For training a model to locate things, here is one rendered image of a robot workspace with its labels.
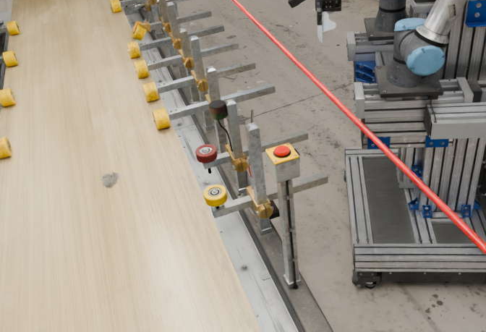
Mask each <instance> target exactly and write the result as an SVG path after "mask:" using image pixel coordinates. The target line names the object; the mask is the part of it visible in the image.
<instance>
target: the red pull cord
mask: <svg viewBox="0 0 486 332"><path fill-rule="evenodd" d="M232 1H233V2H234V3H235V4H236V5H237V6H238V7H239V8H240V9H241V10H242V11H243V12H244V13H245V14H246V15H247V16H248V17H249V18H250V19H251V20H252V21H253V22H254V23H255V24H256V25H257V26H258V27H259V28H260V29H261V30H262V31H263V32H264V33H265V34H266V35H267V36H268V37H269V38H270V39H271V40H272V41H273V42H274V43H275V44H276V45H277V46H278V47H279V48H280V49H281V50H282V51H283V52H284V53H285V54H286V55H287V56H288V57H289V58H290V59H291V60H292V61H293V62H294V63H295V64H296V65H297V66H298V67H299V68H300V69H301V70H302V71H303V72H304V73H305V74H306V75H307V76H308V77H309V78H310V79H311V80H312V81H313V82H314V83H315V84H316V85H317V86H318V87H319V88H320V89H321V90H322V91H323V92H324V93H325V94H326V95H327V96H328V97H329V98H330V99H331V100H332V101H333V102H334V103H335V104H336V105H337V106H338V107H339V108H340V109H341V110H342V111H343V112H344V113H345V115H347V116H348V117H349V118H350V119H351V120H352V121H353V122H354V123H355V124H356V125H357V126H358V128H360V129H361V130H362V131H363V132H364V133H365V134H366V135H367V136H368V137H369V138H370V139H371V141H373V142H374V143H375V144H376V145H377V146H378V147H379V149H381V150H382V151H383V152H384V153H385V154H386V155H387V156H388V157H389V158H390V159H391V160H392V162H394V163H395V164H396V165H397V166H398V167H399V168H400V170H402V171H403V172H404V173H405V175H407V176H408V177H409V178H410V179H411V180H412V181H413V183H415V184H416V185H417V186H418V188H420V189H421V190H422V191H423V192H424V193H425V194H426V196H428V197H429V198H430V199H431V200H432V201H433V202H434V204H436V205H437V206H438V207H439V209H441V210H442V211H443V212H444V213H445V214H446V215H447V217H449V218H450V219H451V220H452V222H454V223H455V224H456V225H457V226H458V227H459V228H460V230H462V231H463V232H464V233H465V235H467V236H468V238H470V239H471V240H472V241H473V243H475V244H476V245H477V246H478V248H480V249H481V251H483V252H484V253H485V254H486V243H485V242H484V241H483V240H482V239H481V238H480V237H479V236H478V235H477V234H476V233H475V232H474V231H473V230H472V229H470V228H469V227H468V226H467V225H466V224H465V223H464V222H463V221H462V220H461V219H460V218H459V217H458V216H457V215H456V214H455V213H454V212H453V211H452V210H451V209H450V208H449V207H448V206H447V205H446V204H445V203H444V202H443V201H442V200H441V199H440V198H439V197H438V196H437V195H436V194H435V193H434V192H433V191H432V190H431V189H430V188H429V187H428V186H427V185H426V184H425V183H424V182H423V181H422V180H421V179H420V178H419V177H418V176H417V175H416V174H415V173H414V172H413V171H412V170H410V169H409V168H408V167H407V166H406V165H405V164H404V163H403V162H402V161H401V160H400V159H399V158H398V157H397V156H396V155H395V154H394V153H393V152H392V151H391V150H390V149H389V148H388V147H387V146H386V145H385V144H384V143H383V142H382V141H381V140H379V139H378V138H377V137H376V136H375V135H374V134H373V133H372V132H371V131H370V130H369V129H368V128H367V127H366V126H365V125H364V124H363V123H362V122H361V121H360V120H359V119H358V118H357V117H356V116H355V115H354V114H353V113H352V112H351V111H350V110H348V108H347V107H345V105H344V104H342V102H340V100H339V99H337V97H335V95H334V94H332V92H331V91H329V89H327V87H326V86H324V84H322V83H321V82H320V81H319V80H318V79H317V78H316V77H315V76H314V75H313V74H312V73H311V72H310V71H309V70H308V69H307V68H306V67H305V66H304V65H303V64H302V63H301V62H300V61H299V60H298V59H297V58H296V57H295V56H294V55H293V54H292V53H291V52H289V51H288V50H287V49H286V48H285V47H284V46H283V45H282V44H281V43H280V42H279V41H278V40H277V39H276V38H275V37H274V36H273V35H272V34H271V33H270V32H269V31H268V30H267V29H266V28H265V27H264V26H263V25H262V24H261V23H260V22H258V21H257V20H256V19H255V18H254V17H253V16H252V15H251V14H250V13H249V12H248V11H247V10H246V9H245V8H244V7H243V6H242V5H241V4H240V3H239V2H238V1H237V0H232Z"/></svg>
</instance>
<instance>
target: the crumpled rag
mask: <svg viewBox="0 0 486 332"><path fill-rule="evenodd" d="M120 175H121V174H118V173H117V172H116V173H115V172H112V174H111V175H110V174H104V175H103V176H102V177H101V182H103V186H104V187H112V186H113V185H114V184H116V182H117V179H118V178H119V177H120Z"/></svg>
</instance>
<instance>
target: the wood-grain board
mask: <svg viewBox="0 0 486 332"><path fill-rule="evenodd" d="M11 21H16V22H17V24H18V26H19V29H20V34H16V35H10V34H9V42H8V49H7V51H12V50H13V51H14V52H15V54H16V57H17V60H18V65H14V66H11V67H7V66H6V69H5V75H4V89H7V88H11V89H12V92H13V93H14V97H15V101H16V104H14V105H12V106H6V107H3V106H1V116H0V138H2V137H7V138H8V139H9V141H10V144H11V146H12V156H9V157H6V158H1V159H0V332H262V331H261V329H260V326H259V324H258V322H257V319H256V317H255V314H254V312H253V311H252V308H251V306H250V303H249V301H248V298H247V296H246V294H245V292H244V289H243V287H242V284H241V282H240V280H239V277H238V275H237V273H236V271H235V268H234V266H233V263H232V261H231V258H230V257H229V254H228V252H227V250H226V247H225V245H224V243H223V240H222V238H221V235H220V234H219V231H218V229H217V226H216V224H215V221H214V220H213V217H212V215H211V213H210V210H209V208H208V205H207V203H206V201H205V198H204V196H203V194H202V192H201V189H200V187H199V184H198V183H197V180H196V178H195V175H194V173H193V171H192V168H191V166H190V164H189V161H188V159H187V157H186V154H185V152H184V149H183V147H182V144H181V143H180V141H179V138H178V136H177V134H176V131H175V129H174V126H173V124H172V122H171V121H170V120H169V121H170V125H171V126H170V127H167V128H163V129H157V128H156V125H155V122H154V121H153V120H154V118H153V111H155V110H158V109H161V108H165V106H164V104H163V101H162V99H161V96H160V94H159V93H158V97H159V99H158V100H154V101H149V102H147V101H146V99H145V96H144V94H143V92H144V91H143V88H142V85H144V84H147V83H150V82H154V80H153V77H152V75H151V73H150V71H149V70H148V72H149V76H148V77H143V78H140V79H138V78H137V73H136V72H135V66H134V62H137V61H142V60H145V59H144V57H143V55H142V52H141V51H140V55H141V56H139V57H136V58H133V59H131V58H130V56H129V53H128V51H127V50H128V49H127V43H131V42H135V41H137V40H136V38H133V37H132V29H131V27H130V24H129V22H128V19H127V17H126V14H125V13H124V10H123V8H122V7H121V12H115V13H113V10H112V8H111V2H110V0H17V1H13V2H12V14H11ZM112 172H115V173H116V172H117V173H118V174H121V175H120V177H119V178H118V179H117V182H116V184H114V185H113V186H112V187H104V186H103V182H101V177H102V176H103V175H104V174H110V175H111V174H112Z"/></svg>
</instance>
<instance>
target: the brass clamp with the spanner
mask: <svg viewBox="0 0 486 332"><path fill-rule="evenodd" d="M225 147H226V152H228V153H229V155H230V159H231V164H232V166H233V168H234V170H235V171H238V172H243V171H246V170H247V168H248V163H247V159H246V156H245V155H244V153H243V155H244V156H243V157H241V158H236V159H235V158H234V157H233V155H232V152H231V147H230V146H229V144H227V145H225Z"/></svg>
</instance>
